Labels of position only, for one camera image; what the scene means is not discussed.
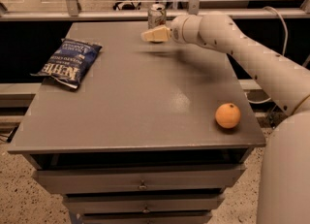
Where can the orange fruit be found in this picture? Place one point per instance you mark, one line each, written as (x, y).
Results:
(228, 115)

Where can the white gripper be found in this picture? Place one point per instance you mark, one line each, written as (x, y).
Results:
(176, 31)

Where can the blue kettle chips bag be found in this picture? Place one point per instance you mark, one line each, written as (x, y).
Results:
(71, 61)

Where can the middle grey drawer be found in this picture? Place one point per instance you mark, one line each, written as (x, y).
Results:
(145, 203)

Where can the top grey drawer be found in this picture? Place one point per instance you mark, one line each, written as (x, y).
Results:
(139, 179)

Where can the grey drawer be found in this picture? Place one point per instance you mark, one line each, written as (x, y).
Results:
(177, 217)
(139, 179)
(145, 203)

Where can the silver 7up soda can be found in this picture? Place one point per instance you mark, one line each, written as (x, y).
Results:
(156, 15)

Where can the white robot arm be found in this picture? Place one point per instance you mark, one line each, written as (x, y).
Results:
(284, 193)

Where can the grey drawer cabinet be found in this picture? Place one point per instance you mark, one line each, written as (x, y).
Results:
(140, 105)

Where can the bottom grey drawer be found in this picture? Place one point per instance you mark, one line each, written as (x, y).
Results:
(177, 217)

